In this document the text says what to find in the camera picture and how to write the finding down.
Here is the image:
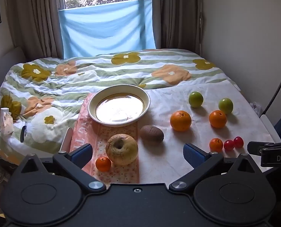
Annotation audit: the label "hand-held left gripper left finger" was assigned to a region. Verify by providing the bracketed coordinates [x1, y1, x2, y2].
[20, 143, 107, 194]

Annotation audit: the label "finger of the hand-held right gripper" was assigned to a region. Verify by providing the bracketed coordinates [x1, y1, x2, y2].
[247, 142, 273, 156]

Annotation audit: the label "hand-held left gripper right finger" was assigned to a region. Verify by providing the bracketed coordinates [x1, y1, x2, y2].
[169, 143, 256, 194]

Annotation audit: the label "red cherry tomato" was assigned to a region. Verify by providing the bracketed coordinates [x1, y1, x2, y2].
[233, 136, 244, 148]
[223, 140, 235, 151]

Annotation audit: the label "small tangerine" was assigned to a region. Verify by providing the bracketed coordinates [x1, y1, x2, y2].
[209, 138, 224, 152]
[95, 156, 112, 172]

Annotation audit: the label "wrinkled yellow apple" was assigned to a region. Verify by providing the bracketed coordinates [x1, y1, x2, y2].
[105, 134, 138, 166]

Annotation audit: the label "brown kiwi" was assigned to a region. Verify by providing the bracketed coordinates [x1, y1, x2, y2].
[140, 125, 164, 143]

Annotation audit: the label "cream ceramic bowl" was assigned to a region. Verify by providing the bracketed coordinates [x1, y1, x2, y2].
[88, 84, 151, 127]

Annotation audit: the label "large orange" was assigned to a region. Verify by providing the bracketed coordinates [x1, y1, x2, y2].
[170, 110, 192, 132]

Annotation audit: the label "crumpled white tissue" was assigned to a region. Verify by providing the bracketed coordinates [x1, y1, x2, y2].
[249, 102, 264, 117]

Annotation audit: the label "medium orange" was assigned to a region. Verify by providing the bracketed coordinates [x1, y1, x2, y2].
[209, 110, 227, 129]

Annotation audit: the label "orange pink towel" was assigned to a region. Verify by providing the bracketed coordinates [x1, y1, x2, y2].
[69, 93, 140, 184]

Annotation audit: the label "green round fruit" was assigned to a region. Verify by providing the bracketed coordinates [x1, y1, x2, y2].
[188, 91, 204, 108]
[218, 98, 234, 114]

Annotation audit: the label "floral striped blanket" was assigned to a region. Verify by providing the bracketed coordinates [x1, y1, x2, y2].
[0, 49, 241, 166]

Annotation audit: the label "white tissue packet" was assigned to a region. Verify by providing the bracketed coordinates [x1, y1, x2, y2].
[0, 107, 14, 136]

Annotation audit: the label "grey padded furniture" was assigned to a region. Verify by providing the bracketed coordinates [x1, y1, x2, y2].
[0, 47, 26, 114]

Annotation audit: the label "light blue cloth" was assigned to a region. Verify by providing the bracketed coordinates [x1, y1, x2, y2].
[58, 0, 156, 59]

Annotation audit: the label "brown curtain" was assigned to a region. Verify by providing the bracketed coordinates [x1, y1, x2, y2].
[5, 0, 65, 59]
[152, 0, 204, 52]

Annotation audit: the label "black cable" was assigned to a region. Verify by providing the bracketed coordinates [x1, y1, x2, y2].
[261, 57, 281, 117]

